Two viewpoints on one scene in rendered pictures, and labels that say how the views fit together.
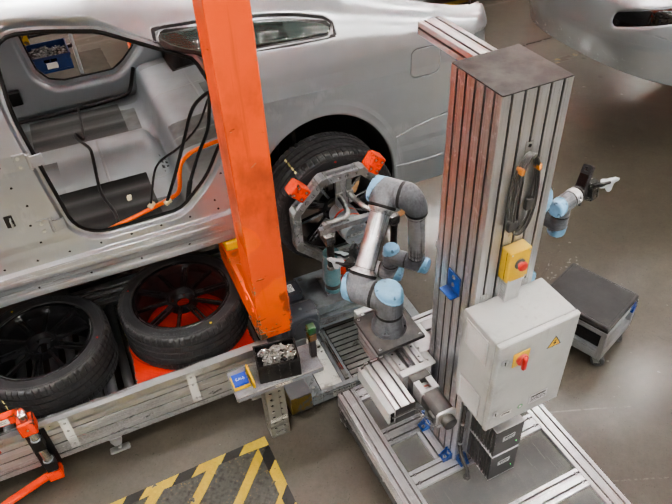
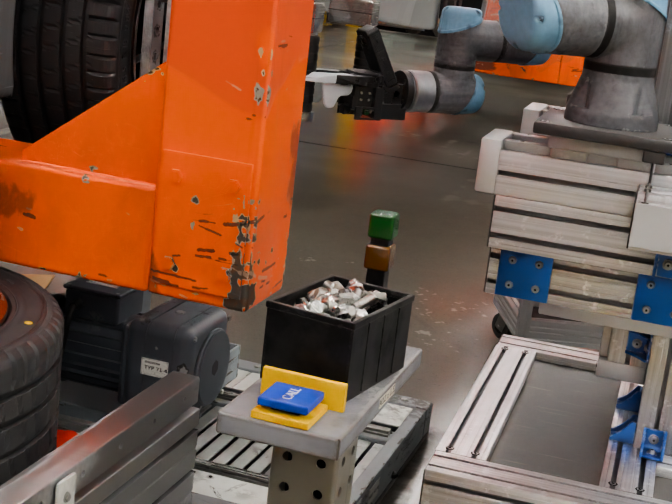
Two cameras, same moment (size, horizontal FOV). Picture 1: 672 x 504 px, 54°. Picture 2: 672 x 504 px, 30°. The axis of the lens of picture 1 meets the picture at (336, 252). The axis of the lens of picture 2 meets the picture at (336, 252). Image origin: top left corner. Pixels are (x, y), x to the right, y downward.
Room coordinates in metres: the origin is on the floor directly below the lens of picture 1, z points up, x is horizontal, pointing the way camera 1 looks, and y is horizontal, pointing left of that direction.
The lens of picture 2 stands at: (0.93, 1.66, 1.06)
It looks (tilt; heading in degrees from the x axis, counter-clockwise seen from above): 14 degrees down; 309
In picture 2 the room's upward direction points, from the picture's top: 7 degrees clockwise
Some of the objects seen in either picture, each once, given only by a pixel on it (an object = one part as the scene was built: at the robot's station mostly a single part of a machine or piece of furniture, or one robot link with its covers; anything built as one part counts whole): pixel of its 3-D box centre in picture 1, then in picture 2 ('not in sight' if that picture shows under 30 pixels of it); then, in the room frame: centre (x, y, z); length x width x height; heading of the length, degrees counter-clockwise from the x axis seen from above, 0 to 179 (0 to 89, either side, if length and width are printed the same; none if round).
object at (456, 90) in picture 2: (390, 271); (451, 91); (2.24, -0.25, 0.81); 0.11 x 0.08 x 0.09; 67
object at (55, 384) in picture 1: (47, 354); not in sight; (2.22, 1.49, 0.39); 0.66 x 0.66 x 0.24
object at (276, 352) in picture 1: (277, 359); (338, 331); (2.00, 0.30, 0.51); 0.20 x 0.14 x 0.13; 103
